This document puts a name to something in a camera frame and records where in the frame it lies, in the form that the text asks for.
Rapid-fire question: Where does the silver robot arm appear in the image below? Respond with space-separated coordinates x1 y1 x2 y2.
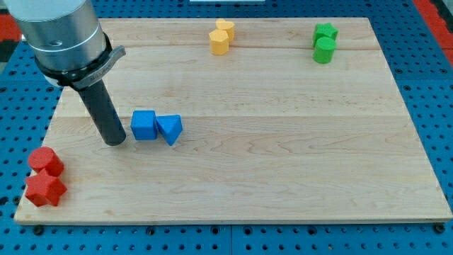
4 0 126 91

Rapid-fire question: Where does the blue triangle block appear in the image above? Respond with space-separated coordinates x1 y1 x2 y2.
156 115 183 146

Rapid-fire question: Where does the wooden board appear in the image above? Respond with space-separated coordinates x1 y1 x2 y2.
15 18 452 225

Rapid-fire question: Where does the blue cube block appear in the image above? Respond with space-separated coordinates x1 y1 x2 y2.
130 110 157 140

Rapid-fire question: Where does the yellow hexagon block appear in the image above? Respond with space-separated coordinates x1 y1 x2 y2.
209 29 229 55

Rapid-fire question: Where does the yellow heart block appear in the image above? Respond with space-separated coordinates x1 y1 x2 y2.
215 18 235 43

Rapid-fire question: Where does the green cylinder block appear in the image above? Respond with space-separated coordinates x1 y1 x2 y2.
313 37 337 64

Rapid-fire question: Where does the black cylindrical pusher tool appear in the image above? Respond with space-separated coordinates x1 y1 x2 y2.
79 80 126 146

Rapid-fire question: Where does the green star block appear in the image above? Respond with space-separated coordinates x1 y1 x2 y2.
312 23 339 47

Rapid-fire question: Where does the red cylinder block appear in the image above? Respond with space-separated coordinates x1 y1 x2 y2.
28 147 64 176

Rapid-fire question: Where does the red star block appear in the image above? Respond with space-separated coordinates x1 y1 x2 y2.
25 169 67 207

